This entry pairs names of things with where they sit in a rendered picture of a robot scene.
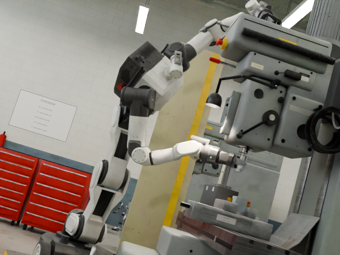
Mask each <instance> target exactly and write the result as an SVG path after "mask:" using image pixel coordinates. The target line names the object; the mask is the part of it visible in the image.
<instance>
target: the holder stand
mask: <svg viewBox="0 0 340 255"><path fill-rule="evenodd" d="M233 189H234V188H232V187H229V186H226V185H222V184H215V183H211V184H210V185H209V184H205V185H204V189H203V193H202V196H201V200H200V203H202V204H206V205H209V206H212V207H213V206H214V202H215V199H221V200H226V201H227V199H228V197H230V198H232V197H233V196H238V194H239V192H237V191H234V190H233Z"/></svg>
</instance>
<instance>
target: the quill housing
mask: <svg viewBox="0 0 340 255"><path fill-rule="evenodd" d="M251 77H252V78H255V79H258V80H261V81H263V82H266V83H269V84H270V83H271V81H268V80H265V79H262V78H259V77H256V76H251ZM238 92H240V93H241V95H240V99H239V102H238V106H237V109H236V113H235V117H234V120H233V124H232V127H231V131H230V134H229V135H225V137H224V140H225V142H226V143H227V144H229V145H232V146H235V147H236V144H239V145H244V146H249V147H250V148H252V149H253V151H251V152H254V153H257V152H262V151H268V150H270V149H271V147H272V143H273V139H274V136H275V132H276V128H277V124H278V123H277V124H275V125H272V126H268V125H266V124H265V123H264V124H262V125H260V126H259V127H257V128H255V129H253V130H251V131H250V132H248V133H246V134H244V135H243V137H242V138H241V139H238V138H237V137H236V134H237V133H238V132H241V133H242V132H244V131H246V130H247V129H249V128H251V127H253V126H255V125H256V124H258V123H260V122H262V121H263V114H264V113H265V112H266V111H268V110H274V111H276V112H277V113H278V115H279V116H280V112H281V109H282V105H283V103H279V102H278V98H279V97H283V98H284V97H285V93H286V88H285V87H284V86H283V85H279V86H278V87H277V89H272V88H270V87H268V86H266V85H263V84H260V83H258V82H255V81H252V80H249V79H246V80H245V81H244V82H242V83H241V84H240V85H239V87H238Z"/></svg>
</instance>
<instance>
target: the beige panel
mask: <svg viewBox="0 0 340 255"><path fill-rule="evenodd" d="M210 57H213V58H216V59H220V61H222V62H225V58H222V57H221V55H219V54H216V53H213V52H210V51H207V50H203V51H202V52H201V53H199V54H198V55H197V56H196V57H195V58H193V59H192V60H191V61H190V62H189V63H190V68H189V69H188V70H187V71H185V72H184V80H183V85H182V87H180V89H179V90H178V91H177V92H176V93H175V95H173V96H172V97H171V98H170V99H169V101H168V102H167V103H166V104H165V105H164V106H163V107H162V108H161V110H159V113H158V116H157V119H156V122H155V126H154V129H153V132H152V136H151V139H150V142H149V145H148V147H149V148H150V150H151V151H155V150H163V149H168V148H173V147H174V146H175V145H176V144H177V143H182V142H187V141H190V138H191V136H192V135H194V136H197V137H201V138H203V134H204V131H205V127H206V124H207V120H208V117H209V113H210V110H211V107H209V106H207V105H206V100H207V98H208V96H209V95H210V94H212V93H215V92H216V89H217V85H218V82H219V78H220V76H221V72H222V69H223V64H221V63H220V64H217V63H215V62H212V61H210V60H209V58H210ZM195 163H196V160H194V159H192V158H191V157H190V156H189V155H188V156H183V157H182V158H180V160H176V161H171V162H166V163H163V164H160V165H149V166H142V168H141V172H140V175H139V178H138V182H137V185H136V188H135V191H134V195H133V198H132V201H131V204H130V208H129V212H128V214H127V217H126V221H125V224H124V227H123V231H122V234H121V237H120V240H119V244H118V247H117V250H116V254H117V253H118V250H119V247H120V244H121V243H122V242H123V241H126V242H130V243H133V244H137V245H140V246H143V247H147V248H150V249H154V250H157V249H156V245H157V242H158V238H159V235H160V231H161V228H162V226H167V227H171V228H174V229H177V225H176V224H175V223H176V219H177V216H178V212H179V211H182V208H183V207H182V206H180V203H181V201H182V202H184V201H185V197H186V194H187V190H188V187H189V183H190V180H191V177H192V173H193V170H194V166H195Z"/></svg>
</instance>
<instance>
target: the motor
mask: <svg viewBox="0 0 340 255"><path fill-rule="evenodd" d="M305 34H307V35H310V36H313V37H316V38H318V39H321V40H324V41H327V42H330V43H331V44H332V50H331V54H330V57H333V58H337V57H340V0H314V2H313V6H312V10H311V14H310V17H309V22H308V26H307V29H306V33H305Z"/></svg>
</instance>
